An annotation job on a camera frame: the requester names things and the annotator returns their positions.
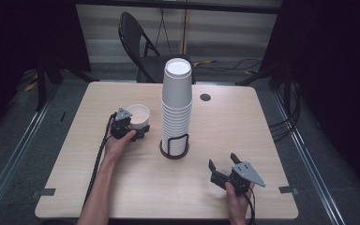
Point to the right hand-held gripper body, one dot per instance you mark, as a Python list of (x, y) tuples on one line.
[(239, 181)]

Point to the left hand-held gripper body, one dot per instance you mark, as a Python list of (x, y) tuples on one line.
[(120, 126)]

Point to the single white paper cup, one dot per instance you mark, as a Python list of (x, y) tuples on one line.
[(139, 116)]

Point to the stack of white paper cups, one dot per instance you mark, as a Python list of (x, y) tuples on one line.
[(176, 93)]

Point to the person's left hand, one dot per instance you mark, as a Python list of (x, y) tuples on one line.
[(115, 146)]

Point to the person's right hand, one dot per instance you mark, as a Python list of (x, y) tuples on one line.
[(236, 203)]

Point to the grey tape strip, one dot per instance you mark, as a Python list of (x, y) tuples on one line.
[(288, 189), (47, 192)]

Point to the black stand leg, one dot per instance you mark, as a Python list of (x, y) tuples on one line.
[(40, 90), (262, 76)]

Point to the yellow floor tape piece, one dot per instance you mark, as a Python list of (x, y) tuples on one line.
[(203, 62)]

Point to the black folding chair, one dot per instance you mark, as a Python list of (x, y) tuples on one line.
[(131, 34)]

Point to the dark curtain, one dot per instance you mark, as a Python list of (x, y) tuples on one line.
[(334, 78), (28, 34)]

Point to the metal floor rail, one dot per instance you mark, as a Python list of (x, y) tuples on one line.
[(12, 159), (309, 156)]

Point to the pale wall conduit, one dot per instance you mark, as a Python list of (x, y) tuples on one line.
[(184, 31)]

